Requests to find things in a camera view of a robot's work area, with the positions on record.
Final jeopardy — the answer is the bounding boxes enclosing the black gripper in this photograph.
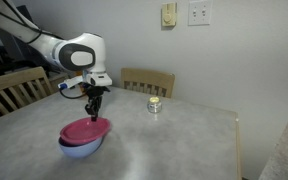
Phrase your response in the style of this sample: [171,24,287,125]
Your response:
[85,86,109,122]

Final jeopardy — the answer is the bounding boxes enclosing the beige dimmer wall switch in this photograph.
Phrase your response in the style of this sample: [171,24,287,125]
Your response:
[162,2,177,27]

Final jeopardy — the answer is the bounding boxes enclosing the small silver candle tin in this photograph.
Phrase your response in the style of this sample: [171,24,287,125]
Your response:
[147,97,162,113]

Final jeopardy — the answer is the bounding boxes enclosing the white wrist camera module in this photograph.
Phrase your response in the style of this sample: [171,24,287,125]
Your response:
[58,73,112,90]

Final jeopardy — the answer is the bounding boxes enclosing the light blue bowl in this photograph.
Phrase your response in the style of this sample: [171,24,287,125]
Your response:
[58,133,107,158]

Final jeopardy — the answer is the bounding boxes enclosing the pink plastic plate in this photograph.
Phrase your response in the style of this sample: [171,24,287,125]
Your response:
[60,118,110,145]

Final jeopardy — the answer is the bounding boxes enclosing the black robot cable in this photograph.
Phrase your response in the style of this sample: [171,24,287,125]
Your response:
[0,0,88,100]

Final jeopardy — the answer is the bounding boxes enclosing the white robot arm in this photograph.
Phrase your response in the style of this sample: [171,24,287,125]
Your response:
[0,0,112,122]

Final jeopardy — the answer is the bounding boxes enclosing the beige wooden chair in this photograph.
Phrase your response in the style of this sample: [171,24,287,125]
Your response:
[121,68,175,98]

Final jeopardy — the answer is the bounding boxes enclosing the white double light switch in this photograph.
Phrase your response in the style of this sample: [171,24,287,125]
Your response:
[188,0,212,26]

